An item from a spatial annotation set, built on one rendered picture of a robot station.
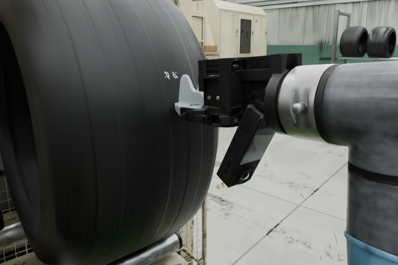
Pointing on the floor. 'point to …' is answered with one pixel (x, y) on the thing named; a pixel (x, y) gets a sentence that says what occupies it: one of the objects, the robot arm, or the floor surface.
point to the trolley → (363, 42)
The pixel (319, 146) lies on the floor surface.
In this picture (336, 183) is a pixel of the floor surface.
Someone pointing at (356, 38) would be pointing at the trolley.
